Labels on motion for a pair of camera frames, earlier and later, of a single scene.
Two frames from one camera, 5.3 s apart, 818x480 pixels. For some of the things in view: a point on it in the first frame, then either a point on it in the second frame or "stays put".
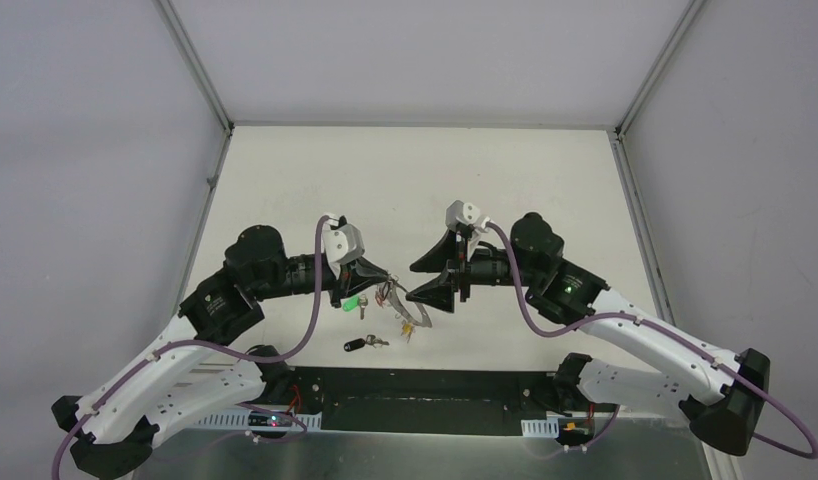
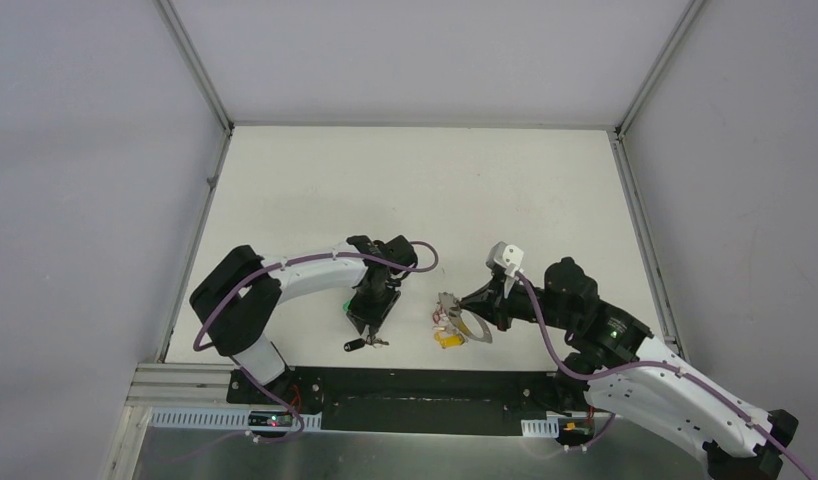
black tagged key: (359, 343) stays put
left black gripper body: (342, 281) -> (372, 317)
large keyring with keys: (408, 311) -> (453, 324)
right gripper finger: (437, 294) -> (484, 303)
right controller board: (575, 430) stays put
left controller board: (269, 419) stays put
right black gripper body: (487, 267) -> (518, 305)
